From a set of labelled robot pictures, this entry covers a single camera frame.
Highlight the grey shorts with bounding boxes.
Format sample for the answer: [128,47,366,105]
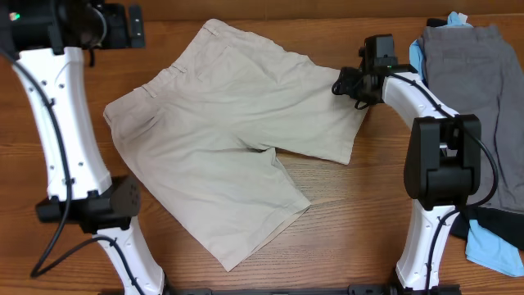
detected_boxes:
[421,24,524,215]

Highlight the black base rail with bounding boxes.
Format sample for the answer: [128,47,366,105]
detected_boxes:
[97,283,463,295]

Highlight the black garment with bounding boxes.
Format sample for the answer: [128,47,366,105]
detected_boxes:
[425,16,524,251]

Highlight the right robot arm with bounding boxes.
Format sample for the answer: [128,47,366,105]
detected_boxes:
[332,34,481,294]

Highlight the beige shorts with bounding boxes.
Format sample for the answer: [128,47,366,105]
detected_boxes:
[104,19,365,270]

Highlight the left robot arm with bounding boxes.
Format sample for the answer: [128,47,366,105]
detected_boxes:
[1,0,171,294]

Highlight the light blue garment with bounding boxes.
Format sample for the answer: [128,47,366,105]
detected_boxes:
[409,11,523,277]

